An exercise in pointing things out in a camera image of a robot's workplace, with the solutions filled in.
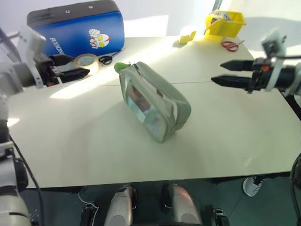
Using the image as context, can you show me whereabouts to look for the red scissors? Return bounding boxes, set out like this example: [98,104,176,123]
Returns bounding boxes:
[221,40,246,52]

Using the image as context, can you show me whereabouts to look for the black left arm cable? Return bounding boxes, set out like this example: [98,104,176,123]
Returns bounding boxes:
[8,138,46,226]

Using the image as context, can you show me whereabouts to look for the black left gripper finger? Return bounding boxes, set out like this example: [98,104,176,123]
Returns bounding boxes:
[52,55,75,67]
[59,68,91,83]

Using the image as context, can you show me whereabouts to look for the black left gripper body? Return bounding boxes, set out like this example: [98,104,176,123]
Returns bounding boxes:
[35,53,63,87]

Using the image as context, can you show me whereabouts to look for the silver right robot leg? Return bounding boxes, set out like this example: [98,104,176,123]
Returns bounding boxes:
[161,183,203,226]

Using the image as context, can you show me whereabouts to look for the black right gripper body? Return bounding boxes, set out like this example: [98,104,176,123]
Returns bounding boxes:
[246,57,275,94]

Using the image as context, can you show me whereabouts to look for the white floor cable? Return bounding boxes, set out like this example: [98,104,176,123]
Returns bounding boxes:
[77,187,99,214]

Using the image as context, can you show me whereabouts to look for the white sneaker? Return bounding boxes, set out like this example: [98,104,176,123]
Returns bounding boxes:
[242,176,266,197]

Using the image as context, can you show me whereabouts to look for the blue padded case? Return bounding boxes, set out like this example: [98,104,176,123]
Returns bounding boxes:
[26,0,126,57]

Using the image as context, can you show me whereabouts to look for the green zipper pull tab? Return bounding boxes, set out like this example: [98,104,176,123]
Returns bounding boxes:
[114,62,129,73]

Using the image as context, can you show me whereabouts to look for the silver robot leg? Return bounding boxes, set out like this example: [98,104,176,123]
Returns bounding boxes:
[161,183,203,226]
[104,184,137,226]

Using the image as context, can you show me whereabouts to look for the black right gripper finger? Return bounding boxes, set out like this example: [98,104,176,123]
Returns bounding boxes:
[211,74,253,89]
[220,60,255,72]

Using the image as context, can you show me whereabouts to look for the card stack in bin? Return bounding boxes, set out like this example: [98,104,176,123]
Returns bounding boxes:
[210,10,233,21]

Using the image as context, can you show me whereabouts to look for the silver left robot leg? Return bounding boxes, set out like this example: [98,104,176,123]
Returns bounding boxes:
[104,184,137,226]

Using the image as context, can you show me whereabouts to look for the black scissors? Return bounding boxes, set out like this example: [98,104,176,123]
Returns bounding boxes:
[98,52,119,65]

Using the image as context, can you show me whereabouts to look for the yellow plastic bin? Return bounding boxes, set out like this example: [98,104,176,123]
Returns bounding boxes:
[204,10,247,43]

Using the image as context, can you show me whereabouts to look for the grey-green zipper pouch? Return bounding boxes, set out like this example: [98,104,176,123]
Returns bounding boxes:
[119,61,192,145]

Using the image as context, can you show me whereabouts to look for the small yellow plastic bracket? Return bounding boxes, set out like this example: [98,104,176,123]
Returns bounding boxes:
[178,31,197,45]

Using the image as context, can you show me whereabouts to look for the brown packing tape roll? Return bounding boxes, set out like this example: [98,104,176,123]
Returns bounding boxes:
[73,53,100,75]

